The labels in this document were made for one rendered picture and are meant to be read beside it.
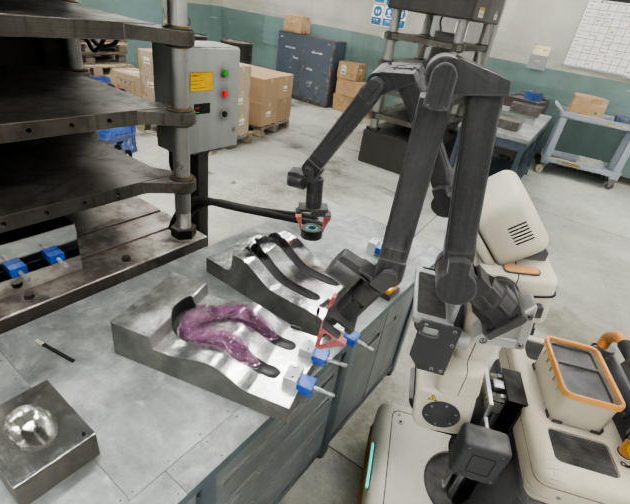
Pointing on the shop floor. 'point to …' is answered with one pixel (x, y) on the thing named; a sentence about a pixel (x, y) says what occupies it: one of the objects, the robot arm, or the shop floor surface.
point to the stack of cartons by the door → (348, 83)
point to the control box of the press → (198, 97)
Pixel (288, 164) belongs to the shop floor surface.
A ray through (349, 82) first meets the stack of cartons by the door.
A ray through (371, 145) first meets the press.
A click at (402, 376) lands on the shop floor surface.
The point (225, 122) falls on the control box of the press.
